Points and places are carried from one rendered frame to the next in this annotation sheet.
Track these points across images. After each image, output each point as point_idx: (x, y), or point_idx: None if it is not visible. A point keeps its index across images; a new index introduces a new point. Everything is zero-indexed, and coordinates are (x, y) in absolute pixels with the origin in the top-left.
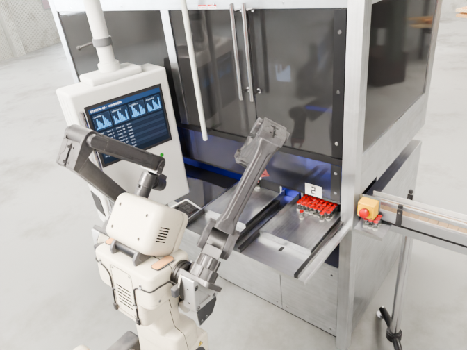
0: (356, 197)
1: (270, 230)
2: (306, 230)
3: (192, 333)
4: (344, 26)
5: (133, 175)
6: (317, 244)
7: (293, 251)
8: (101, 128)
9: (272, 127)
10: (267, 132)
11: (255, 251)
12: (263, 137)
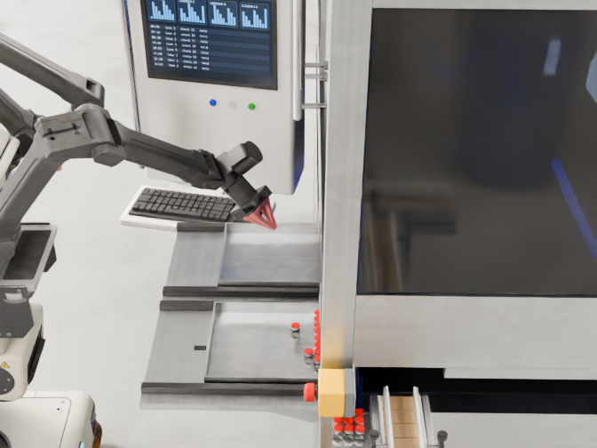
0: (335, 363)
1: (236, 316)
2: (266, 357)
3: None
4: None
5: (194, 113)
6: (230, 380)
7: (204, 363)
8: (156, 17)
9: (71, 126)
10: (42, 127)
11: (173, 324)
12: (36, 130)
